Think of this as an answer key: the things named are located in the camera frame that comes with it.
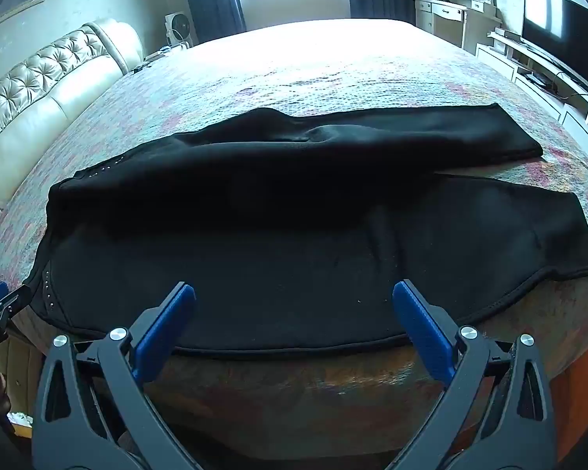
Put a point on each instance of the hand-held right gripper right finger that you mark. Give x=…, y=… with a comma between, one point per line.
x=421, y=325

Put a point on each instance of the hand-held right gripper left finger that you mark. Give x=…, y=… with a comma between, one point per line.
x=169, y=320

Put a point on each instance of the black pants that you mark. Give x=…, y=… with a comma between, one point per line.
x=274, y=235

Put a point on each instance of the cream tufted headboard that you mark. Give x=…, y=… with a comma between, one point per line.
x=39, y=88

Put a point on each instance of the bedside table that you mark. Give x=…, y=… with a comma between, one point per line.
x=157, y=56

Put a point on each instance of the white television stand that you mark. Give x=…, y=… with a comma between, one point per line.
x=576, y=107

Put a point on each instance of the floral bed blanket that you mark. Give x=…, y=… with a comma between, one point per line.
x=323, y=73

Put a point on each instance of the white fan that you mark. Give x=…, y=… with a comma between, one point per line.
x=179, y=27

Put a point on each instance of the grey set-top box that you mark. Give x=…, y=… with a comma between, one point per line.
x=507, y=35

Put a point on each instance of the cream dressing table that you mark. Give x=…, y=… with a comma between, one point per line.
x=451, y=17

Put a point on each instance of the black flat television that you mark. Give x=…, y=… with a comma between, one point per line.
x=563, y=34

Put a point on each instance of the wooden bed frame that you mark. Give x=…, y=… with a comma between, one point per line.
x=580, y=401

